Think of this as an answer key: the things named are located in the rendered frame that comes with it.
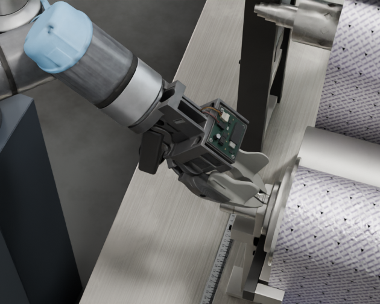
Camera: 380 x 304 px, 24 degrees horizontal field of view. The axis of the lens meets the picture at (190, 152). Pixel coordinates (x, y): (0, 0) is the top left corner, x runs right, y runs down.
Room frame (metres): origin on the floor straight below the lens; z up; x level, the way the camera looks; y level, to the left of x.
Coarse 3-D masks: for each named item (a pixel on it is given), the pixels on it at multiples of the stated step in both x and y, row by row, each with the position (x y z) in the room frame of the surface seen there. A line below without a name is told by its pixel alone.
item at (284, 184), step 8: (288, 168) 0.58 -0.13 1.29; (288, 176) 0.56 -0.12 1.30; (280, 184) 0.55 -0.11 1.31; (280, 192) 0.54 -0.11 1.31; (280, 200) 0.53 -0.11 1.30; (280, 208) 0.52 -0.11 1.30; (272, 216) 0.51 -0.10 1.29; (272, 224) 0.50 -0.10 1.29; (272, 232) 0.50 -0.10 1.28; (272, 240) 0.49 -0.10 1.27; (264, 248) 0.49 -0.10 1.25
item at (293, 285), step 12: (276, 276) 0.48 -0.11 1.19; (288, 276) 0.47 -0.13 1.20; (288, 288) 0.47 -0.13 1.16; (300, 288) 0.47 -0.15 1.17; (312, 288) 0.46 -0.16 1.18; (324, 288) 0.46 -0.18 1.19; (336, 288) 0.45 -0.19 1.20; (288, 300) 0.47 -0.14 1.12; (300, 300) 0.47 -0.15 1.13; (312, 300) 0.46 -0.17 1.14; (324, 300) 0.46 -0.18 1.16; (336, 300) 0.45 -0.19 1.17; (348, 300) 0.45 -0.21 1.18; (360, 300) 0.44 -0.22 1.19; (372, 300) 0.44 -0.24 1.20
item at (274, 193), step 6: (276, 180) 0.57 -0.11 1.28; (276, 186) 0.56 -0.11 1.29; (276, 192) 0.55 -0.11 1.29; (270, 198) 0.54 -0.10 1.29; (270, 204) 0.53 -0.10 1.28; (270, 210) 0.53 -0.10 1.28; (264, 216) 0.52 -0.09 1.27; (270, 216) 0.52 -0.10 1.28; (264, 222) 0.52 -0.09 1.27; (264, 228) 0.51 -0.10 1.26; (264, 234) 0.51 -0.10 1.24
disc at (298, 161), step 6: (300, 162) 0.60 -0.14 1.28; (294, 168) 0.57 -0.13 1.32; (294, 174) 0.56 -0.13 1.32; (288, 186) 0.54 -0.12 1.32; (288, 192) 0.53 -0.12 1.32; (282, 204) 0.52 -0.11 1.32; (282, 210) 0.51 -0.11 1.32; (282, 216) 0.50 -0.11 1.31; (276, 228) 0.49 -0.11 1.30; (276, 234) 0.49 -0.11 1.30; (276, 240) 0.48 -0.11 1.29; (270, 252) 0.47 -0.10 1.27; (270, 258) 0.47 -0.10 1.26; (270, 264) 0.47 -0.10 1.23
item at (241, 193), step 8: (216, 176) 0.54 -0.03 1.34; (224, 176) 0.54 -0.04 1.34; (208, 184) 0.54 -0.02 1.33; (216, 184) 0.54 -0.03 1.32; (224, 184) 0.54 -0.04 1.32; (232, 184) 0.54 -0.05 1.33; (240, 184) 0.54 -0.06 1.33; (248, 184) 0.53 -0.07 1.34; (224, 192) 0.54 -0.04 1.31; (232, 192) 0.54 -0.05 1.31; (240, 192) 0.53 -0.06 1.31; (248, 192) 0.53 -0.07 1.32; (256, 192) 0.53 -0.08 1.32; (232, 200) 0.53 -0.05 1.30; (240, 200) 0.53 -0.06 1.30; (248, 200) 0.54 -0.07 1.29; (256, 200) 0.54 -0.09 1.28
